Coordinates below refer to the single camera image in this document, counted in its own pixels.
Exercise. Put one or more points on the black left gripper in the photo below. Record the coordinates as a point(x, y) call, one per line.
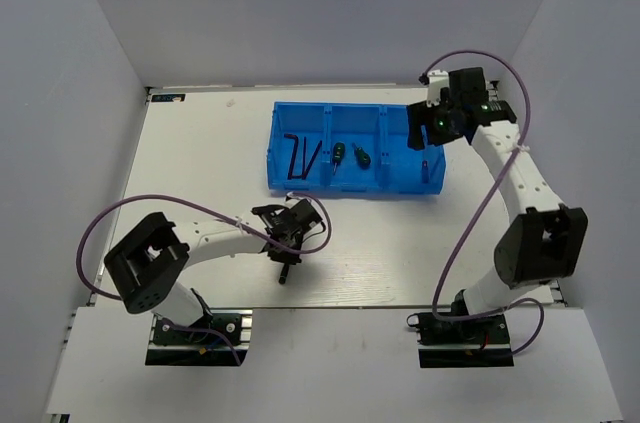
point(286, 257)

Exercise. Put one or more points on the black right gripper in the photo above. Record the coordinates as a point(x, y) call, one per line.
point(419, 115)

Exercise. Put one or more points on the brown hex key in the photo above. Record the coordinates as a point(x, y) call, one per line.
point(303, 166)
point(312, 160)
point(295, 139)

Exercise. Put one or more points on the blue red handle screwdriver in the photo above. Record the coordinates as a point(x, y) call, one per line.
point(425, 173)

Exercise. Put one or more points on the slim green black screwdriver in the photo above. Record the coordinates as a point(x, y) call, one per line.
point(283, 276)

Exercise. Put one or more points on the stubby green screwdriver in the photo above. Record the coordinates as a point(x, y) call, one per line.
point(337, 156)
point(363, 159)

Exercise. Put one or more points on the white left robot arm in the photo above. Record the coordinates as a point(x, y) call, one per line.
point(146, 264)

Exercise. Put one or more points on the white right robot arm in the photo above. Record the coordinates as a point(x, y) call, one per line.
point(545, 236)

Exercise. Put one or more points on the blue three-compartment bin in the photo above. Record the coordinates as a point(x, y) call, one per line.
point(381, 129)

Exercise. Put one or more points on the dark left corner label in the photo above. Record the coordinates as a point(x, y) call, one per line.
point(166, 98)

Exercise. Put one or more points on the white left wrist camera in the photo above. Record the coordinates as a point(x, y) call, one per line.
point(290, 197)

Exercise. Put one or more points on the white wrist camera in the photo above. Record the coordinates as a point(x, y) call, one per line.
point(290, 197)
point(437, 84)

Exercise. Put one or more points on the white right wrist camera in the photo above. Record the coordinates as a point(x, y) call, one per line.
point(437, 84)

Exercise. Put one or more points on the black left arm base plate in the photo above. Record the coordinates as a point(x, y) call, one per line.
point(220, 339)

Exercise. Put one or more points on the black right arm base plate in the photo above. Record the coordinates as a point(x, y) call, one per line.
point(481, 343)

